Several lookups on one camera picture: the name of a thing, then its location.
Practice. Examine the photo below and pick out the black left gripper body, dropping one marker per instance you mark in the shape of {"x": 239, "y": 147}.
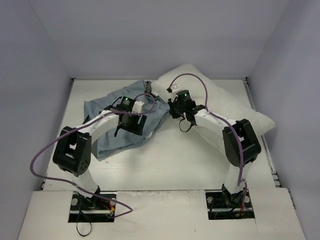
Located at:
{"x": 133, "y": 123}

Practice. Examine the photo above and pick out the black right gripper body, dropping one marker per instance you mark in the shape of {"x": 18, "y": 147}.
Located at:
{"x": 173, "y": 110}

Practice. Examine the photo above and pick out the white pillow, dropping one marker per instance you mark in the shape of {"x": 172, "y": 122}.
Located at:
{"x": 220, "y": 102}

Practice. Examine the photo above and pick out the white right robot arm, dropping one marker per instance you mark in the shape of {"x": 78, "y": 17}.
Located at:
{"x": 239, "y": 140}

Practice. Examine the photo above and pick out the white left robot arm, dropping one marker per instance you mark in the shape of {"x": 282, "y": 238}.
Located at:
{"x": 73, "y": 150}

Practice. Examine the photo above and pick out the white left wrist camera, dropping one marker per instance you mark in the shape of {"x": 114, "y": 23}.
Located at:
{"x": 138, "y": 107}

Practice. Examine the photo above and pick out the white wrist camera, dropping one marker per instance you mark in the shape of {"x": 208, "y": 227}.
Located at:
{"x": 138, "y": 107}
{"x": 174, "y": 89}

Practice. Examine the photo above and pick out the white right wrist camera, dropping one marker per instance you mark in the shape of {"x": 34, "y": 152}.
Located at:
{"x": 174, "y": 89}

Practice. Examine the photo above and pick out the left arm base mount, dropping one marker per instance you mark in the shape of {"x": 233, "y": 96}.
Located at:
{"x": 90, "y": 210}

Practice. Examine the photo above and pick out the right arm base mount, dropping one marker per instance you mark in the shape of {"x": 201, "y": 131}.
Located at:
{"x": 219, "y": 209}

